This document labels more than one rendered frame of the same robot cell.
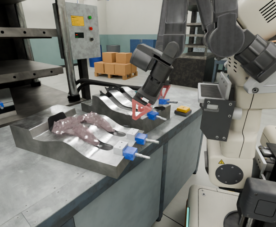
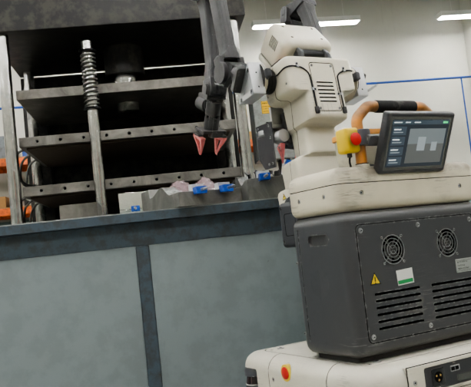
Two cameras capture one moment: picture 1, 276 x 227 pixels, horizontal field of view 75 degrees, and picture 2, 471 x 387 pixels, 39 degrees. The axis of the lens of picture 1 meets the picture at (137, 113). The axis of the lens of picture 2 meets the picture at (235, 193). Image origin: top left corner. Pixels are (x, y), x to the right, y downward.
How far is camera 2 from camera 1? 2.25 m
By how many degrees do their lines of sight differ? 51
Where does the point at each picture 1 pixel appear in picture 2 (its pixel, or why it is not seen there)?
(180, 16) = (208, 66)
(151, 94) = (206, 127)
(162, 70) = (207, 106)
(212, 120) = (263, 147)
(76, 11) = not seen: hidden behind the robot
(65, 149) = (160, 196)
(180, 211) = not seen: outside the picture
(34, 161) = not seen: hidden behind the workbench
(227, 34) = (218, 68)
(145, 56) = (200, 100)
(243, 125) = (300, 150)
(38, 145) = (151, 204)
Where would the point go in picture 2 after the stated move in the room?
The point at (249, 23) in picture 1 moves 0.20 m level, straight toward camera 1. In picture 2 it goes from (267, 55) to (212, 56)
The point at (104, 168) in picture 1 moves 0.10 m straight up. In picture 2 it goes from (174, 200) to (172, 173)
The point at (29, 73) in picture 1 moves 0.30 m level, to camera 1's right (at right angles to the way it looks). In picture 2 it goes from (195, 173) to (237, 163)
